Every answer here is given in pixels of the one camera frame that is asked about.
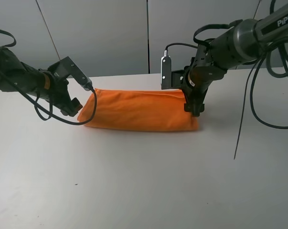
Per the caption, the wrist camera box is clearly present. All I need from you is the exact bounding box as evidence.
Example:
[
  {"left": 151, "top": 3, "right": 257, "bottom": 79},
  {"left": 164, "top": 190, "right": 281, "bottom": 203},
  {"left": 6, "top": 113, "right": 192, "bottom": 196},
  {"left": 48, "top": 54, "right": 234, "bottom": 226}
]
[
  {"left": 47, "top": 56, "right": 94, "bottom": 91},
  {"left": 161, "top": 56, "right": 184, "bottom": 90}
]

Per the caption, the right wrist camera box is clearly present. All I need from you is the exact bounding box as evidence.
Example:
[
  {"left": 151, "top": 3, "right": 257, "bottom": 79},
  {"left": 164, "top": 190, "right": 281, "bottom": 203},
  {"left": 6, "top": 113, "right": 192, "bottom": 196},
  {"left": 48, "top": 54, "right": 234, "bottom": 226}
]
[{"left": 161, "top": 56, "right": 184, "bottom": 90}]

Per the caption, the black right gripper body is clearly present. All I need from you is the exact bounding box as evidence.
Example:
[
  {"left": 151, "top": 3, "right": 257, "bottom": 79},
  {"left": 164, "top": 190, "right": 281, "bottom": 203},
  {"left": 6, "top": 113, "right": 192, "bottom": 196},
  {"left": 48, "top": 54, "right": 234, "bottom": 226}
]
[{"left": 185, "top": 66, "right": 226, "bottom": 106}]

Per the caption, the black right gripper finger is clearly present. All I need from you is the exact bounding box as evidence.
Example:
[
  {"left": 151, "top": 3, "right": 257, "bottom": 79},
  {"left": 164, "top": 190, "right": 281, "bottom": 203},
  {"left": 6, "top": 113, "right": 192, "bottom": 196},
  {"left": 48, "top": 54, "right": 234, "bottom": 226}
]
[
  {"left": 192, "top": 104, "right": 204, "bottom": 117},
  {"left": 184, "top": 102, "right": 193, "bottom": 113}
]

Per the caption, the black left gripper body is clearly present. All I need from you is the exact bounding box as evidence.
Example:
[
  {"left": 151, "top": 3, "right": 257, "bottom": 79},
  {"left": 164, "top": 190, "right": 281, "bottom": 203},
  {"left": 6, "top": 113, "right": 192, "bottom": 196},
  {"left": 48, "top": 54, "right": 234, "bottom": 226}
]
[{"left": 37, "top": 69, "right": 74, "bottom": 110}]

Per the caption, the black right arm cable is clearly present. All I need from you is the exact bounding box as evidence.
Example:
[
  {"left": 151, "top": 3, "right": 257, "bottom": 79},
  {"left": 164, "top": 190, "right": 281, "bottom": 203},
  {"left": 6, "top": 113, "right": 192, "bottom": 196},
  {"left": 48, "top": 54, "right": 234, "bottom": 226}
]
[{"left": 164, "top": 0, "right": 288, "bottom": 160}]

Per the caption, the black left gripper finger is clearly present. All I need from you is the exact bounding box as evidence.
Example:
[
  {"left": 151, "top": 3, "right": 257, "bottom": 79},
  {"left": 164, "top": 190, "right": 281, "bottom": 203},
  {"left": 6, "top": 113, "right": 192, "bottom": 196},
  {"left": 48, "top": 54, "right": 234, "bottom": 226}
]
[
  {"left": 70, "top": 98, "right": 83, "bottom": 111},
  {"left": 60, "top": 106, "right": 76, "bottom": 117}
]

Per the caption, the orange towel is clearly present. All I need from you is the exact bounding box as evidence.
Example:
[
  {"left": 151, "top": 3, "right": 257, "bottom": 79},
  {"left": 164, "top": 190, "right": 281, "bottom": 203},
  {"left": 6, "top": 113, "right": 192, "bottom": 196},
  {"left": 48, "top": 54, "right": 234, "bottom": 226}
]
[{"left": 77, "top": 89, "right": 199, "bottom": 132}]

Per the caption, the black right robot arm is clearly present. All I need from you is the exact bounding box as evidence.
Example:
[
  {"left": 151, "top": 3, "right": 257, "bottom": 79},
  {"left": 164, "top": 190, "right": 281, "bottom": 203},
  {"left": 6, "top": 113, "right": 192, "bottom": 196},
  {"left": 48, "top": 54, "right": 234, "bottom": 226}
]
[{"left": 181, "top": 4, "right": 288, "bottom": 117}]

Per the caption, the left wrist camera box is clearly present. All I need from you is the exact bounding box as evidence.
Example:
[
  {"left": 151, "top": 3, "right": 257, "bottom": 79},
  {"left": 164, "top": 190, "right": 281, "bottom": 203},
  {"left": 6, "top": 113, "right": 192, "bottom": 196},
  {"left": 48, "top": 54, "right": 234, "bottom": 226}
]
[{"left": 47, "top": 56, "right": 94, "bottom": 91}]

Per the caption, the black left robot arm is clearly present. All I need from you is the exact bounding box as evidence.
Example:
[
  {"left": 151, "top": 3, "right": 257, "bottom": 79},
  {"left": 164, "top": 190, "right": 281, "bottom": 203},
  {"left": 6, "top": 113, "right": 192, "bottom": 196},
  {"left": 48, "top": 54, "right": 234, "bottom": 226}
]
[{"left": 0, "top": 47, "right": 83, "bottom": 117}]

